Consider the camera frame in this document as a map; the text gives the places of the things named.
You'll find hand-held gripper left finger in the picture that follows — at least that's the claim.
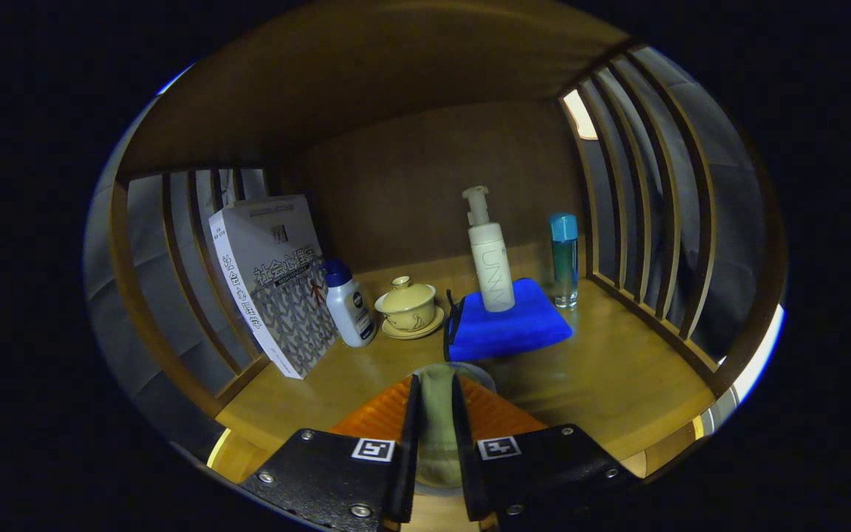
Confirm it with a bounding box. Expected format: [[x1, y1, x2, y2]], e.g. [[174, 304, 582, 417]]
[[239, 375, 420, 532]]

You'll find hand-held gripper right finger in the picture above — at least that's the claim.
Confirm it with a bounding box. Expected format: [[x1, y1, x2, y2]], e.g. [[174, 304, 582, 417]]
[[451, 375, 644, 529]]

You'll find green handled scrubbing brush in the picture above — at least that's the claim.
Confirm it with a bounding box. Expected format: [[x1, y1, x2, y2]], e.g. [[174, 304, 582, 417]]
[[411, 362, 496, 488]]

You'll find wooden countertop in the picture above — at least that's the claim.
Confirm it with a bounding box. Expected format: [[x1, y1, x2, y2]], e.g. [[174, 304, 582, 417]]
[[208, 255, 718, 532]]

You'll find wooden cabinet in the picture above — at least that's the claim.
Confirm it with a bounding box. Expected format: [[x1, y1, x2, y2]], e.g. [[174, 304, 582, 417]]
[[104, 0, 788, 488]]

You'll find blue folded cloth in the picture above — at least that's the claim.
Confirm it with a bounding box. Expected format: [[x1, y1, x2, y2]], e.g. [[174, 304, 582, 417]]
[[443, 278, 573, 363]]

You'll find white bottle blue cap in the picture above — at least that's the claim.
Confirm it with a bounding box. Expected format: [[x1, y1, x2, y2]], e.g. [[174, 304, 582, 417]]
[[321, 259, 378, 348]]

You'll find yellow lidded teacup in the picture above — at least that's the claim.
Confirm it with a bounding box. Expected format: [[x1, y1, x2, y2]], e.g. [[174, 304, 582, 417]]
[[375, 276, 445, 340]]

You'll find white patterned book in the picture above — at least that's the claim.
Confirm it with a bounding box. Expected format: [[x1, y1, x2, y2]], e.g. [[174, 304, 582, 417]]
[[208, 194, 341, 380]]

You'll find white pump bottle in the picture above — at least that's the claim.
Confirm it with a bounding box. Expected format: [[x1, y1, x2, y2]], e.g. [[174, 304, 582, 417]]
[[462, 185, 516, 313]]

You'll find clear bottle blue cap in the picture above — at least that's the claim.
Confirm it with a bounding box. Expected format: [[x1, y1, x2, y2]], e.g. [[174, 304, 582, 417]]
[[550, 214, 579, 309]]

